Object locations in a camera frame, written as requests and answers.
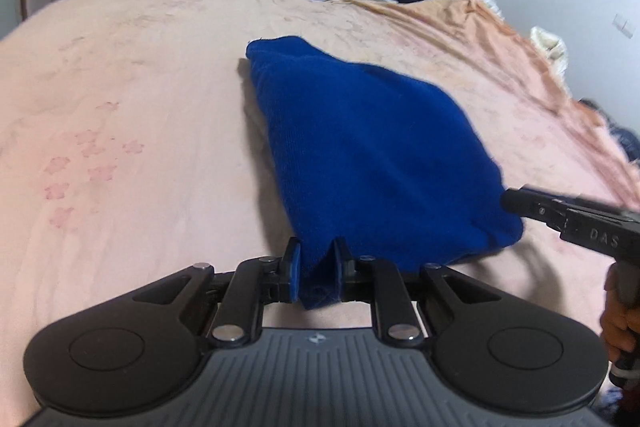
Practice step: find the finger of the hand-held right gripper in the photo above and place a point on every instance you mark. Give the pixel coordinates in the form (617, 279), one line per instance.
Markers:
(535, 206)

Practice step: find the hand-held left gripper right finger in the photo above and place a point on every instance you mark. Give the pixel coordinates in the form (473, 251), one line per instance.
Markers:
(338, 274)

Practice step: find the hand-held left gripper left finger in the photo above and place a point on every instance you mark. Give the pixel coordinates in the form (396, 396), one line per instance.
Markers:
(296, 274)

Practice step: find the blue knit sweater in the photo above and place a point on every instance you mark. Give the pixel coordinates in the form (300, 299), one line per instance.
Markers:
(370, 147)

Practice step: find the person's right hand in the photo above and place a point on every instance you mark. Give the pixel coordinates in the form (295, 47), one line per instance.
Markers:
(620, 322)

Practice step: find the dark patterned cloth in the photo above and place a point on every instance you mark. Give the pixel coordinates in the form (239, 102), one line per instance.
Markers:
(620, 132)

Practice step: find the cream crumpled cloth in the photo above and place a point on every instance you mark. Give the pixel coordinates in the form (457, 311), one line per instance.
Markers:
(550, 47)

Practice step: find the pink bed sheet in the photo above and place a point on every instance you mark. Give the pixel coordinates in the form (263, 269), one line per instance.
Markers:
(150, 107)

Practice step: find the white double wall switch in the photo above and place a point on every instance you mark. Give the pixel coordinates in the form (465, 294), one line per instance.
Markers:
(624, 26)

